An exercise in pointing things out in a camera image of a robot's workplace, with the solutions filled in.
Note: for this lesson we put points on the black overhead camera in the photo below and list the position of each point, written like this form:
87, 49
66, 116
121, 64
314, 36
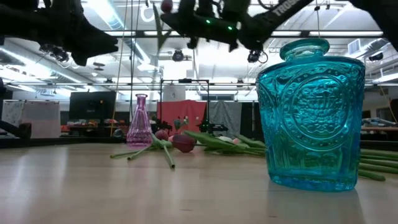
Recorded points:
178, 55

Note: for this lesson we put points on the grey hanging cloth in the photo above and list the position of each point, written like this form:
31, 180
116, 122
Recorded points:
225, 116

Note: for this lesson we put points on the red hanging cloth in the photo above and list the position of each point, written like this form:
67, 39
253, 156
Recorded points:
182, 112

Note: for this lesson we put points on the black metal stand frame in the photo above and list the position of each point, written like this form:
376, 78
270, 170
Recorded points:
185, 81

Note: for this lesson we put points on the cluttered background table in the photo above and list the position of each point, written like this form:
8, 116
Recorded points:
90, 126

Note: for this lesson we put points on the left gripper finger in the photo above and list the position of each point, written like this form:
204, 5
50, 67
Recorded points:
99, 42
81, 60

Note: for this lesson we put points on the purple glass bottle vase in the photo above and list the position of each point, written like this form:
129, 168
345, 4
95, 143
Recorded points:
140, 130

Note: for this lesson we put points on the pink artificial tulip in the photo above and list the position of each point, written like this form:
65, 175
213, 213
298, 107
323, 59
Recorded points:
236, 141
130, 153

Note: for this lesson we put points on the white artificial tulip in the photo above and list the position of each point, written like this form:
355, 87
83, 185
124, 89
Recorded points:
379, 162
379, 169
225, 138

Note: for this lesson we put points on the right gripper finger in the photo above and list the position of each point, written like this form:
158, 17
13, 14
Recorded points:
180, 23
188, 7

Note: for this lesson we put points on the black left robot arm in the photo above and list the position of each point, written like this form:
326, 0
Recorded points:
12, 18

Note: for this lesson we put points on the dark red artificial tulip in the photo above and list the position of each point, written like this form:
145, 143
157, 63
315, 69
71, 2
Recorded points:
161, 134
167, 5
183, 143

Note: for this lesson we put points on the blue embossed glass vase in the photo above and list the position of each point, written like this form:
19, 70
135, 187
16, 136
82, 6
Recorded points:
311, 124

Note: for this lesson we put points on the white board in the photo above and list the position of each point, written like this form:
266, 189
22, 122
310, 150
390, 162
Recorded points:
34, 118

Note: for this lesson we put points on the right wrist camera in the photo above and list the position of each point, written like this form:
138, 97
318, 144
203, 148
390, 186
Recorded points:
253, 56

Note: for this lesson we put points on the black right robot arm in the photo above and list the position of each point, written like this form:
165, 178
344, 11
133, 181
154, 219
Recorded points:
280, 12

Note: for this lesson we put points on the black monitor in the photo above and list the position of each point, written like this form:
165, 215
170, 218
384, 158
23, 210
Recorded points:
92, 105

